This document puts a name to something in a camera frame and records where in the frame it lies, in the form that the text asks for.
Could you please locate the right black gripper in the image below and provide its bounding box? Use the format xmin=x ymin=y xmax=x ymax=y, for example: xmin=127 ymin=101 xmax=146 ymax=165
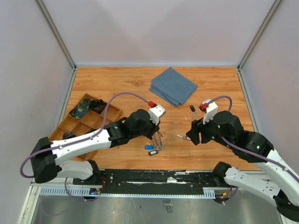
xmin=186 ymin=110 xmax=234 ymax=148

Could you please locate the metal disc with keyrings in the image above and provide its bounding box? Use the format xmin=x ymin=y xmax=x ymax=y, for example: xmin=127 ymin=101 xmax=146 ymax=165
xmin=151 ymin=131 xmax=164 ymax=151

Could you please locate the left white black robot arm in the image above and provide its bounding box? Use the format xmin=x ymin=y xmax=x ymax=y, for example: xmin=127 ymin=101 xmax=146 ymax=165
xmin=30 ymin=105 xmax=165 ymax=185

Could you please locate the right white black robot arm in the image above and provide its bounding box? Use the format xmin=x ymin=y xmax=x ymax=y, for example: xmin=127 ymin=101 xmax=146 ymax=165
xmin=186 ymin=111 xmax=299 ymax=222

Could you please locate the key with red tag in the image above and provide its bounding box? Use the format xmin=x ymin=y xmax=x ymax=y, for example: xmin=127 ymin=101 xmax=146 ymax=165
xmin=177 ymin=134 xmax=191 ymax=140

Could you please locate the blue key tag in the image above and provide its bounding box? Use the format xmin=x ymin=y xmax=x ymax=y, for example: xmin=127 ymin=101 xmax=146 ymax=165
xmin=144 ymin=144 xmax=155 ymax=150

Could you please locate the key with black tag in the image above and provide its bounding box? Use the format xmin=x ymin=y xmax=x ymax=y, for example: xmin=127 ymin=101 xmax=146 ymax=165
xmin=190 ymin=105 xmax=197 ymax=120

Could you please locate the black white key tag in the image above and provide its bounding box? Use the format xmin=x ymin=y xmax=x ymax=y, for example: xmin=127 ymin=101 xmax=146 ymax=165
xmin=148 ymin=150 xmax=158 ymax=156

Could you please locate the folded blue cloth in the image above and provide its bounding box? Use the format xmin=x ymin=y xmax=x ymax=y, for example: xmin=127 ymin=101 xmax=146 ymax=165
xmin=149 ymin=67 xmax=198 ymax=107

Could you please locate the black bundle in tray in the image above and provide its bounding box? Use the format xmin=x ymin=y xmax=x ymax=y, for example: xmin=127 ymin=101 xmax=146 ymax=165
xmin=89 ymin=99 xmax=106 ymax=113

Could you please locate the wooden compartment tray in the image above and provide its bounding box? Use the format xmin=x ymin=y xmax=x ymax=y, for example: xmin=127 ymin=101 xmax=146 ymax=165
xmin=49 ymin=93 xmax=122 ymax=161

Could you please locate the blue yellow patterned cloth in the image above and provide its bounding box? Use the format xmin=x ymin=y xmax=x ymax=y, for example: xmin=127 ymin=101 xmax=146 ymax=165
xmin=69 ymin=98 xmax=91 ymax=120

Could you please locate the dark bundle in tray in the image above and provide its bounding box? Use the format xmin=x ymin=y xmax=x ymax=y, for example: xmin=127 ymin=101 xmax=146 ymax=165
xmin=62 ymin=132 xmax=76 ymax=140

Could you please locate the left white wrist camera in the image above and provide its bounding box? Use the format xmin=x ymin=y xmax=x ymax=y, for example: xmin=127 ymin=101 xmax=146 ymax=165
xmin=148 ymin=105 xmax=166 ymax=126

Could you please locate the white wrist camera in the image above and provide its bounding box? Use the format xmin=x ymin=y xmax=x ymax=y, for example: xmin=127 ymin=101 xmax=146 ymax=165
xmin=148 ymin=105 xmax=166 ymax=126
xmin=199 ymin=99 xmax=218 ymax=125

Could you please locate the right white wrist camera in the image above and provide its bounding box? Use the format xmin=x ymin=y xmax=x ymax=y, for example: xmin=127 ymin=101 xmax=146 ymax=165
xmin=199 ymin=99 xmax=218 ymax=125

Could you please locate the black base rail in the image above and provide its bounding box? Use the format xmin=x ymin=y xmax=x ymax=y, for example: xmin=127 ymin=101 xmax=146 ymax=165
xmin=72 ymin=169 xmax=228 ymax=196

